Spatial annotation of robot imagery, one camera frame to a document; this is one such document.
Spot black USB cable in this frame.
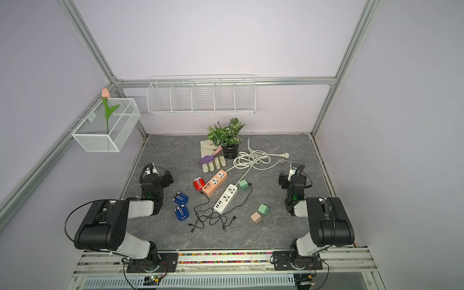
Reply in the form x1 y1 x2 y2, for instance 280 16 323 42
193 182 253 230

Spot green USB charger cube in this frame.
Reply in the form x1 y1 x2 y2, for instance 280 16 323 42
238 180 250 190

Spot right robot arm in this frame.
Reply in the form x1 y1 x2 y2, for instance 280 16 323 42
273 174 355 271

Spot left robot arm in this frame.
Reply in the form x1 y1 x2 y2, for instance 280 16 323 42
64 164 174 273

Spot blue electric shaver upper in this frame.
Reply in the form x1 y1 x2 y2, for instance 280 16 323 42
173 192 189 205

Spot blue electric shaver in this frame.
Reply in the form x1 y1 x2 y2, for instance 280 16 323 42
175 205 190 221
173 192 189 205

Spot blue electric shaver lower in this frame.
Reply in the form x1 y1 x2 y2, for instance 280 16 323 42
175 205 190 221

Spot green charger cube lower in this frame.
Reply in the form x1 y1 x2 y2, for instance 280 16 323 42
257 204 270 216

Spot pink charger cube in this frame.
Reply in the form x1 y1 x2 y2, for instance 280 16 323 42
250 211 263 224

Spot purple pink garden trowel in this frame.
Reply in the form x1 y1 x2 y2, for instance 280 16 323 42
198 146 222 164

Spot orange power strip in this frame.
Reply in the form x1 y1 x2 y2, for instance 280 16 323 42
202 170 228 196

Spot white gardening glove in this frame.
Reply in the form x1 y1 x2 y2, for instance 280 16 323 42
198 140 227 173

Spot white power strip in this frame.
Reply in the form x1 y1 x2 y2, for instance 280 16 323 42
213 184 238 214

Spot potted green plant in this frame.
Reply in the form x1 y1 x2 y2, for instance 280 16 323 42
207 118 246 160

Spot artificial pink tulip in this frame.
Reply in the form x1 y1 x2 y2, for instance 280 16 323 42
101 88 120 134

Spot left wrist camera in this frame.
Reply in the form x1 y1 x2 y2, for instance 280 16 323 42
146 163 159 175

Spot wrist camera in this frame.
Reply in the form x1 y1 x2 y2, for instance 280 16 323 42
146 163 159 175
288 162 300 182

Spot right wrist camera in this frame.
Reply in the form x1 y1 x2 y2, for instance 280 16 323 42
288 162 300 182

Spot white coiled power cords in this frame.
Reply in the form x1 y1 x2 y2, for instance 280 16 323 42
224 137 291 186

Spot black USB cable spare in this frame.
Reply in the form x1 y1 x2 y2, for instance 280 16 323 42
188 208 237 234

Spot white mesh wall basket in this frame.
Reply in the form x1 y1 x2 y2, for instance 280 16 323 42
72 98 141 152

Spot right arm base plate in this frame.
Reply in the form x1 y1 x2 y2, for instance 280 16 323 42
269 250 323 271

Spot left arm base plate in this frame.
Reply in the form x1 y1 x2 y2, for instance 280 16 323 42
126 252 179 274

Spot white wire wall shelf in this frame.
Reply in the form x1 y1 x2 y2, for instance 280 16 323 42
146 74 256 114

